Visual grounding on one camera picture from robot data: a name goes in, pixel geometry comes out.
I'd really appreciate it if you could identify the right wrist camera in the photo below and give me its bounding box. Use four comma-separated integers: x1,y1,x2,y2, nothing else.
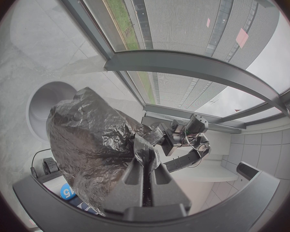
169,119,183,134

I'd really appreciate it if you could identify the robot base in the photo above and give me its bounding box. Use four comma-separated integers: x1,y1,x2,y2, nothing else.
30,157,98,216

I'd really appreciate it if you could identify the white trash bin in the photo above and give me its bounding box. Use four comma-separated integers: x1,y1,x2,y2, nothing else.
26,81,78,144

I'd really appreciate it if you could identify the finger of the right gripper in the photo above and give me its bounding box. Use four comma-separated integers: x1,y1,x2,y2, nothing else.
141,126,164,146

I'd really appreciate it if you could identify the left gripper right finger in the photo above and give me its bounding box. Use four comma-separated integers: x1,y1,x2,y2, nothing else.
147,162,192,212

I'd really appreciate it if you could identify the black cable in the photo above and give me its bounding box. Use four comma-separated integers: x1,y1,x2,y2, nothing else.
30,148,52,179

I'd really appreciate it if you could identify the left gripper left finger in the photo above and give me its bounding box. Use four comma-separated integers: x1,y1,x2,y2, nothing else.
103,154,144,214

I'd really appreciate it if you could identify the black plastic bag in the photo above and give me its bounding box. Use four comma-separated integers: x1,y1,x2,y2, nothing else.
46,87,163,217

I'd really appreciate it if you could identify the window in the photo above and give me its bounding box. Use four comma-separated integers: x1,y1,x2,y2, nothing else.
49,0,290,130

